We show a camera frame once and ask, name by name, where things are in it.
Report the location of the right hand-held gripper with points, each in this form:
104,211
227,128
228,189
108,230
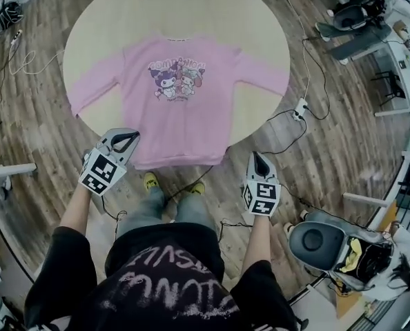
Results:
262,197

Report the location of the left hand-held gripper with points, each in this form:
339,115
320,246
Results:
101,172

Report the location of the pink cartoon print sweatshirt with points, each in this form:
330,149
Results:
177,126

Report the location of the person's right forearm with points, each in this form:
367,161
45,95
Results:
258,240

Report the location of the person's left forearm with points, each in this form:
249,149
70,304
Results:
77,212

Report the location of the person's black printed t-shirt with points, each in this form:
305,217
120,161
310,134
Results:
156,288

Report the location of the person's left yellow shoe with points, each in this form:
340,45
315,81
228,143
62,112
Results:
150,181

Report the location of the person's yellow shoe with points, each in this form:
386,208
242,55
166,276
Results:
197,188
150,181

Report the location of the person's right yellow shoe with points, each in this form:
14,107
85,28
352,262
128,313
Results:
197,188

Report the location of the person's grey jeans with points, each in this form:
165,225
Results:
149,209

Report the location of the white power strip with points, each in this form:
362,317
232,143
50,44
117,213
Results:
300,109
17,36

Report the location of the wooden desk with white legs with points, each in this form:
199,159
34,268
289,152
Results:
363,198

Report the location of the white-legged desk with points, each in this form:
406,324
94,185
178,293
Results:
8,169

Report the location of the black metal chair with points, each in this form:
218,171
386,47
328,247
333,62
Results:
393,85

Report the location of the black patterned bag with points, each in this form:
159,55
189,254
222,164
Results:
10,14

